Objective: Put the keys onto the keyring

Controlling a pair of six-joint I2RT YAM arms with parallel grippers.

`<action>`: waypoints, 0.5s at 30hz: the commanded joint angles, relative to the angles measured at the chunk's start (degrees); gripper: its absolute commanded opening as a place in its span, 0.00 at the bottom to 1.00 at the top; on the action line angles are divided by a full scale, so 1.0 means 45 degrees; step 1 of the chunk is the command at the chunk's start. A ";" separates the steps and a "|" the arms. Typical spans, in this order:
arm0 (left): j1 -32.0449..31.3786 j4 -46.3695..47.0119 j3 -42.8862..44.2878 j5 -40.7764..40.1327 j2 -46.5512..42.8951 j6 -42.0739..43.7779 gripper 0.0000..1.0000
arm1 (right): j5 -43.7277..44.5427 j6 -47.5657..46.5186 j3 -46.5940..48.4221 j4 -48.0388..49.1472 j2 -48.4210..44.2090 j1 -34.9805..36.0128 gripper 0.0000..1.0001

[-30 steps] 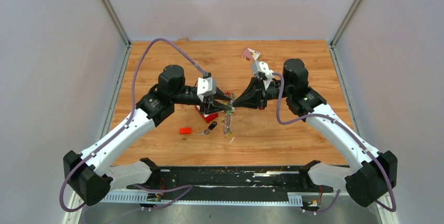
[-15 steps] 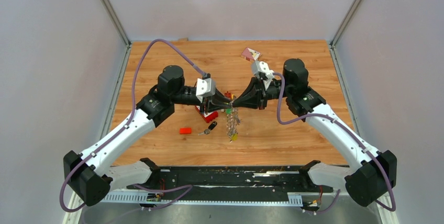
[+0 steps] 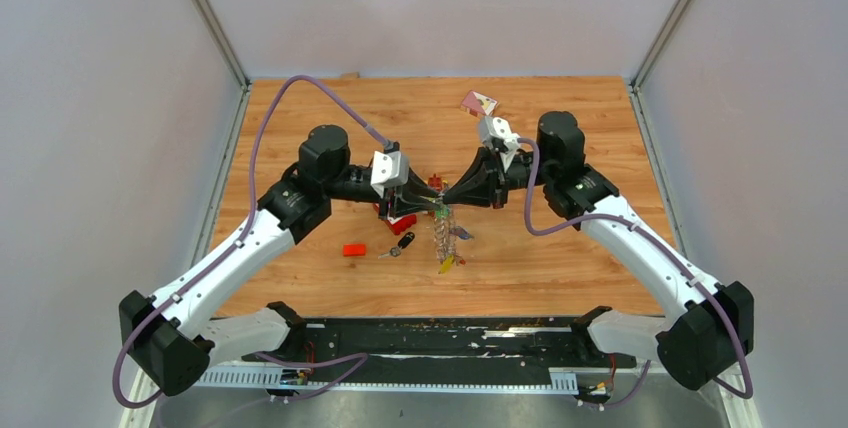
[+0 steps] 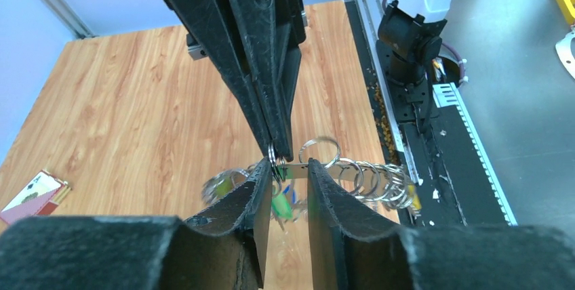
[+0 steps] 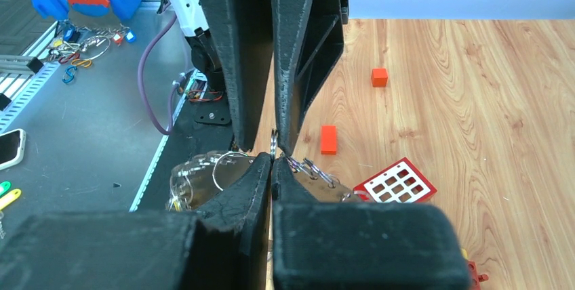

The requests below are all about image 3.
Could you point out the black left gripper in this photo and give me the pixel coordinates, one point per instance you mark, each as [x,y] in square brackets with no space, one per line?
[409,199]

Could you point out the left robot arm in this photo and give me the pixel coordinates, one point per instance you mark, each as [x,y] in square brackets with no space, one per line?
[172,335]

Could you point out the red patterned card box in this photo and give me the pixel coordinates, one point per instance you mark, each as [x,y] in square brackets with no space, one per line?
[478,104]

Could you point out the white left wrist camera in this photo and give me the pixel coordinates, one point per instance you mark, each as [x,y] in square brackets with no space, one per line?
[389,170]

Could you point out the key with black tag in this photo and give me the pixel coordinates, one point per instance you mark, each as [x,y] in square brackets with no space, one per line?
[400,246]

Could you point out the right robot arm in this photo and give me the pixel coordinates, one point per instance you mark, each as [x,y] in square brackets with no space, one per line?
[706,331]

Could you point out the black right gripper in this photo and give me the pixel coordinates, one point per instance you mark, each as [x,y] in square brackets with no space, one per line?
[484,183]

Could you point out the yellow key tag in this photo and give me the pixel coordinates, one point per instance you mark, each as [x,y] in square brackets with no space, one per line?
[447,264]

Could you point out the aluminium frame post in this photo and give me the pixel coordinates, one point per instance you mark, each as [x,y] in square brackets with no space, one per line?
[663,36]
[222,42]

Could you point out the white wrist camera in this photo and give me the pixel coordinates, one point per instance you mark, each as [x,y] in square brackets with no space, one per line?
[389,170]
[496,134]

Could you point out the small red toy brick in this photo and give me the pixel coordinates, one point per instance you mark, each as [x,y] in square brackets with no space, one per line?
[354,250]

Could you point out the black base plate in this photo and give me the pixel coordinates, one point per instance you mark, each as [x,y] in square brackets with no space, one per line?
[464,351]

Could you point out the aluminium frame post left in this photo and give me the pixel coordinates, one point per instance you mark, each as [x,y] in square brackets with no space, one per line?
[222,42]

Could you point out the red window toy brick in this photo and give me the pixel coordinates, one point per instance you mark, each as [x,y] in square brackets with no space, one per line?
[396,225]

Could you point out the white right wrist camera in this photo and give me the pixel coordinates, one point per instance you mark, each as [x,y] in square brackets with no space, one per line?
[496,134]

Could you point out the aluminium frame post right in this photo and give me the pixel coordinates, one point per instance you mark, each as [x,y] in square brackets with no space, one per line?
[663,36]

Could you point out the red toy brick car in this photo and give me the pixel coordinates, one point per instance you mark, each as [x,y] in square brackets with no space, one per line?
[437,183]

